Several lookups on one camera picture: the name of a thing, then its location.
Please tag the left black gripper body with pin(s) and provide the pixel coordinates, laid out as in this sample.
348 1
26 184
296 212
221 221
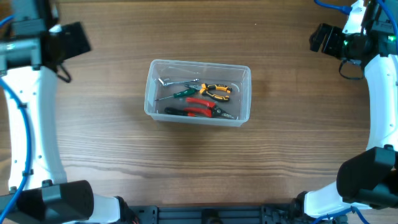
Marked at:
74 43

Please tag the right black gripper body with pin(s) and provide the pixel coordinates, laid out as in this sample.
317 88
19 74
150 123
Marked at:
336 44

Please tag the silver L-shaped socket wrench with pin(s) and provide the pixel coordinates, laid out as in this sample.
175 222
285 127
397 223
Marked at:
164 82

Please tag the black red screwdriver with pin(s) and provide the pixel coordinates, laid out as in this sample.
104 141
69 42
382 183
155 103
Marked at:
178 112

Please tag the orange black needle-nose pliers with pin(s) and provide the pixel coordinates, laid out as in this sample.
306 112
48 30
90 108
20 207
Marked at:
211 91

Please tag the green handled screwdriver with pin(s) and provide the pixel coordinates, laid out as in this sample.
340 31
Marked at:
187 92

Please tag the red handled snips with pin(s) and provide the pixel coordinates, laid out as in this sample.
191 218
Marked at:
206 108

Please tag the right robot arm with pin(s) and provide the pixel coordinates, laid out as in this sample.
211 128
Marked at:
368 180

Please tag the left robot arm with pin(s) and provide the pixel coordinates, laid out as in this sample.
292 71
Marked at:
33 51

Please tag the clear plastic container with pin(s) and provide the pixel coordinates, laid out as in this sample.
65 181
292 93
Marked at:
238 77

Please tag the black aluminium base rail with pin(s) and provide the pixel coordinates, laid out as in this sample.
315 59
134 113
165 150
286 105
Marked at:
199 215

